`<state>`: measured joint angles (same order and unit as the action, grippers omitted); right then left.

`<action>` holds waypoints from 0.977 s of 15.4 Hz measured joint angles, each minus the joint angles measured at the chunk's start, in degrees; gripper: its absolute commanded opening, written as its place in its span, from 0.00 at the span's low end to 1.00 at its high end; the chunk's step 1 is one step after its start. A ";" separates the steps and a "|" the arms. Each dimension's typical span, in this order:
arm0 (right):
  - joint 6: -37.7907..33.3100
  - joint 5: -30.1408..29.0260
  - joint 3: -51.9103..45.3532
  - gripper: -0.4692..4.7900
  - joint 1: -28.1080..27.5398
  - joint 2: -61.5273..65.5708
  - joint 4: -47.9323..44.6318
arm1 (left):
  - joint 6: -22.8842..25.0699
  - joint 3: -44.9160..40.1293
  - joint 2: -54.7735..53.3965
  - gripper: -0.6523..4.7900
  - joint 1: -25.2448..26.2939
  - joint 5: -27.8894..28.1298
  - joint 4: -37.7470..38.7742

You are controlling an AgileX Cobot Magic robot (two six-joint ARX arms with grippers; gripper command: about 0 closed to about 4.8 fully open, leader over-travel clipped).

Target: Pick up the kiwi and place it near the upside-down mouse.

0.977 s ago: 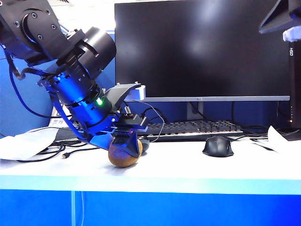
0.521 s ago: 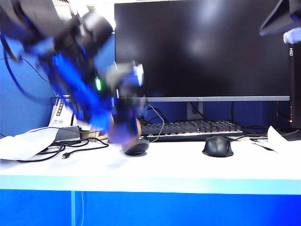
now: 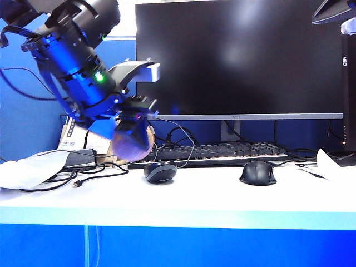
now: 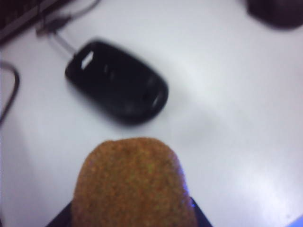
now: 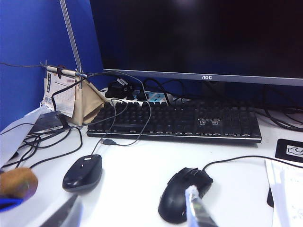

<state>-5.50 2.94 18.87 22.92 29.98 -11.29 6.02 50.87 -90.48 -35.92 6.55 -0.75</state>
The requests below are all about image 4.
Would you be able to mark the black upside-down computer mouse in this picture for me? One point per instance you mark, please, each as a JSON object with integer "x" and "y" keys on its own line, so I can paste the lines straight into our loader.
{"x": 113, "y": 82}

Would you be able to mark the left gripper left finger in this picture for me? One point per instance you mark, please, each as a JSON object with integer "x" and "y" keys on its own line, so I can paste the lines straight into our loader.
{"x": 62, "y": 217}

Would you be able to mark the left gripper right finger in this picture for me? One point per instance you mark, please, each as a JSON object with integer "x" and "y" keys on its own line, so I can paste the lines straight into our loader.
{"x": 200, "y": 216}

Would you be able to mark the brown potato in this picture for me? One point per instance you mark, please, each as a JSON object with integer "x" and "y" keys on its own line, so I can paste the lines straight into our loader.
{"x": 132, "y": 184}

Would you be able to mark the black computer keyboard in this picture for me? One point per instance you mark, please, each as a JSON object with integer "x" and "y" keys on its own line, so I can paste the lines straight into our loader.
{"x": 14, "y": 14}

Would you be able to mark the black upright computer mouse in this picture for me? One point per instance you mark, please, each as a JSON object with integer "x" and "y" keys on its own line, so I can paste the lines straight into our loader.
{"x": 274, "y": 11}

